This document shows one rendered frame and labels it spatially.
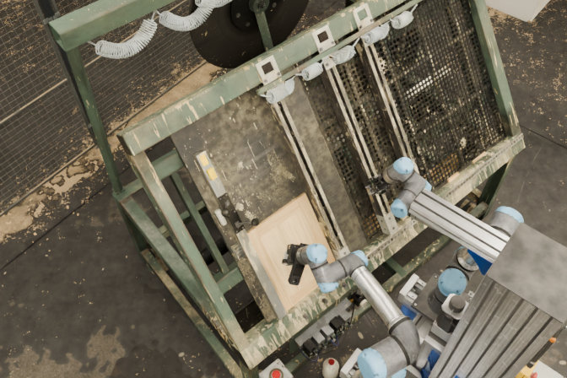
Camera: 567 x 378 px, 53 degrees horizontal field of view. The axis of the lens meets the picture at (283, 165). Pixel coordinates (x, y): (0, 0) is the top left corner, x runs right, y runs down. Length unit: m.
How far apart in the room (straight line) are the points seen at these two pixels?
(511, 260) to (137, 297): 2.81
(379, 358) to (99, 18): 1.68
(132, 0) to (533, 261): 1.80
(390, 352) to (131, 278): 2.51
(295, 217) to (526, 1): 4.00
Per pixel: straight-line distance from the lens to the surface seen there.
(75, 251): 4.45
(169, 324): 3.99
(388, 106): 3.04
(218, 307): 2.74
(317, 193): 2.86
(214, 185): 2.58
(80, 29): 2.47
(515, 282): 1.88
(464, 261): 2.74
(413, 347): 2.10
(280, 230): 2.82
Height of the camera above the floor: 3.60
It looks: 52 degrees down
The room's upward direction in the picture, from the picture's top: 2 degrees counter-clockwise
